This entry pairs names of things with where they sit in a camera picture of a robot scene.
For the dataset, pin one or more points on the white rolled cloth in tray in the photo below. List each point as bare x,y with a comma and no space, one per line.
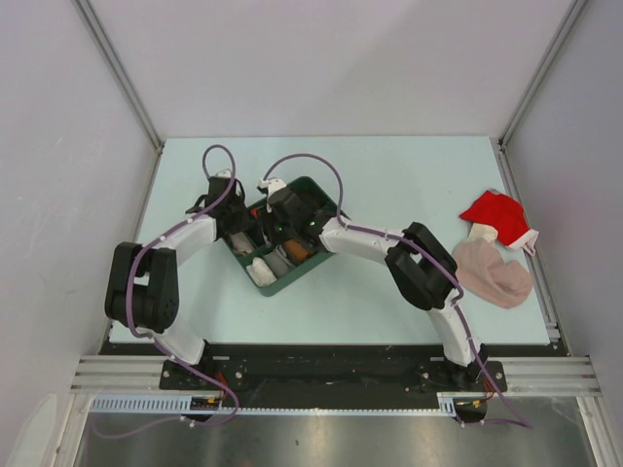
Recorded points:
260,273

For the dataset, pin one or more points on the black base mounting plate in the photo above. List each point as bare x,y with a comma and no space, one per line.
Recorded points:
245,366

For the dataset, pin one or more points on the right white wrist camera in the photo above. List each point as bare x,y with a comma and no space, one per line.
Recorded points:
269,186

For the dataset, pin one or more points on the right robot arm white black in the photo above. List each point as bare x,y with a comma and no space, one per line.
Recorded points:
422,269

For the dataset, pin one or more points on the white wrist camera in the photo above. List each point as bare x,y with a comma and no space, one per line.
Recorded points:
269,186
225,174

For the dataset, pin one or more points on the red white underwear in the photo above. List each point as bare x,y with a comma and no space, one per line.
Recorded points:
507,216

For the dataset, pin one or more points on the green compartment organizer tray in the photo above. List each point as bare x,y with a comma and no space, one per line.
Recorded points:
292,272

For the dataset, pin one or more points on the pink underwear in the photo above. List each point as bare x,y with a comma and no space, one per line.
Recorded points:
483,272

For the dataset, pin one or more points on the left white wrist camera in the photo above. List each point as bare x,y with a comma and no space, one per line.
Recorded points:
225,174

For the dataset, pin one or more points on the grey rolled cloth in tray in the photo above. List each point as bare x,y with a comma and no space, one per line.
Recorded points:
279,262

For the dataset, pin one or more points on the slotted cable duct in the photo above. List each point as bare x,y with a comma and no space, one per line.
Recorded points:
204,405

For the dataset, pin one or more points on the beige rolled cloth in tray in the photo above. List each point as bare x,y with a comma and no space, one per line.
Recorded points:
241,244

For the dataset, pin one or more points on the orange rolled cloth in tray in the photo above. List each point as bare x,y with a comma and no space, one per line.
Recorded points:
298,252

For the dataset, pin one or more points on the aluminium frame rail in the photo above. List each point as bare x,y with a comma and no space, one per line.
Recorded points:
524,376

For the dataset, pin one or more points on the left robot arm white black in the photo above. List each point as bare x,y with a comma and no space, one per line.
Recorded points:
143,289

